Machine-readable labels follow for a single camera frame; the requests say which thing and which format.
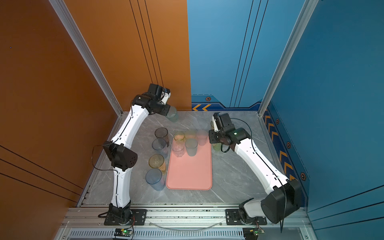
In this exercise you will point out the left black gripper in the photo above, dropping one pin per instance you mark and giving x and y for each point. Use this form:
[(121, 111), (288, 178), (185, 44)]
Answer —
[(166, 112)]

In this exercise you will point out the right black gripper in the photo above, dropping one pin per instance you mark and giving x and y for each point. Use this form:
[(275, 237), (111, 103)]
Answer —
[(211, 136)]

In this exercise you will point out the tall green glass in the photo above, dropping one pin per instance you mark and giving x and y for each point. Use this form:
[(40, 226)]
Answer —
[(217, 147)]

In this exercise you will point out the pale pink clear glass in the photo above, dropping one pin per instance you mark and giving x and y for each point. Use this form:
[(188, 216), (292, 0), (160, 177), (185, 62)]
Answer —
[(202, 136)]

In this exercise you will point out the yellow-green short glass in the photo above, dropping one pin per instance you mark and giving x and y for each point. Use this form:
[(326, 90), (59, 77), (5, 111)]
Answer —
[(190, 134)]

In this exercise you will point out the smoky grey glass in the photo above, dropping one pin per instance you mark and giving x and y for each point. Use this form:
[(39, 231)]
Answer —
[(162, 133)]

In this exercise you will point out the small green glass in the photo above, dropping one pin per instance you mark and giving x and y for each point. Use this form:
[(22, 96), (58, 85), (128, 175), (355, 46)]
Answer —
[(179, 137)]

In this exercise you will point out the clear short glass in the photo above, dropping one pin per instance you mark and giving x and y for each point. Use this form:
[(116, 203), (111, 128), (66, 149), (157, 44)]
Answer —
[(178, 148)]

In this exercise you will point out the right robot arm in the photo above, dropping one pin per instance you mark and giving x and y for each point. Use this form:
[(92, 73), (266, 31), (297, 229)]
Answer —
[(283, 195)]

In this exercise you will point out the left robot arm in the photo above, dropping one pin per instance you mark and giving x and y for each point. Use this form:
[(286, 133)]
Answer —
[(119, 149)]

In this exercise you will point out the pink plastic tray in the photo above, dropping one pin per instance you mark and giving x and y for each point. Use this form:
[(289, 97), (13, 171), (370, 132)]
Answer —
[(191, 173)]

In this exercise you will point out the blue short glass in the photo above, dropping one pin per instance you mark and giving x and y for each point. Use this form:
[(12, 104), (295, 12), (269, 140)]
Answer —
[(160, 147)]

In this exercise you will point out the amber orange glass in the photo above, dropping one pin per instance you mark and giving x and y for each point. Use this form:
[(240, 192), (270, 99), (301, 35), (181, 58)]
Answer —
[(157, 161)]

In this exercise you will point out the tall blue glass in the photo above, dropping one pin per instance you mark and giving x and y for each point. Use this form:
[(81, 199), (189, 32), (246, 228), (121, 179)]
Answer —
[(154, 178)]

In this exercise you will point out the right green circuit board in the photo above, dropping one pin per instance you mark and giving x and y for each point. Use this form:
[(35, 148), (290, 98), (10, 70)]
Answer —
[(252, 233)]

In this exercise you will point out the green circuit board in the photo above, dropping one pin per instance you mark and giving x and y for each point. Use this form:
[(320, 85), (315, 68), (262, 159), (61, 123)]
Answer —
[(123, 234), (252, 233)]

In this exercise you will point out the left green circuit board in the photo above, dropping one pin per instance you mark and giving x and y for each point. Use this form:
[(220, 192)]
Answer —
[(123, 234)]

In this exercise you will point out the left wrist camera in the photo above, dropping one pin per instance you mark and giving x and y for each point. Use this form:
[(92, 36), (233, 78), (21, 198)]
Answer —
[(166, 94)]

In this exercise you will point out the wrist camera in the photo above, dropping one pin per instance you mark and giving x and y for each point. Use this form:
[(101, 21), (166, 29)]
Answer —
[(166, 94), (214, 123)]

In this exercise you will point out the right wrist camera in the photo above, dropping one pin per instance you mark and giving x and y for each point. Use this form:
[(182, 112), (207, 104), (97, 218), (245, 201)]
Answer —
[(214, 123)]

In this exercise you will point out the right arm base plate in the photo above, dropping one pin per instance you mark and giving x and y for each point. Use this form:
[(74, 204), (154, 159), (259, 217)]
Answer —
[(234, 217)]

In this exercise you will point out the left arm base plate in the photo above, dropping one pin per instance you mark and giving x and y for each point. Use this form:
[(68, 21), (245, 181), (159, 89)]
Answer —
[(136, 217)]

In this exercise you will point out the left aluminium corner post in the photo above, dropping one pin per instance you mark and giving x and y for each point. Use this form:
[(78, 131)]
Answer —
[(75, 34)]

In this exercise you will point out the aluminium corner post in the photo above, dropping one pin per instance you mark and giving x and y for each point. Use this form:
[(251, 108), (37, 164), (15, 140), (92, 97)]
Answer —
[(75, 34), (295, 36)]

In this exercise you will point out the aluminium front rail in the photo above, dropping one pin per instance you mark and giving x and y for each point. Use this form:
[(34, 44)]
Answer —
[(180, 222)]

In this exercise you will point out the right aluminium corner post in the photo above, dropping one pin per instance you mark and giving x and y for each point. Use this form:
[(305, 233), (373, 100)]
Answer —
[(295, 36)]

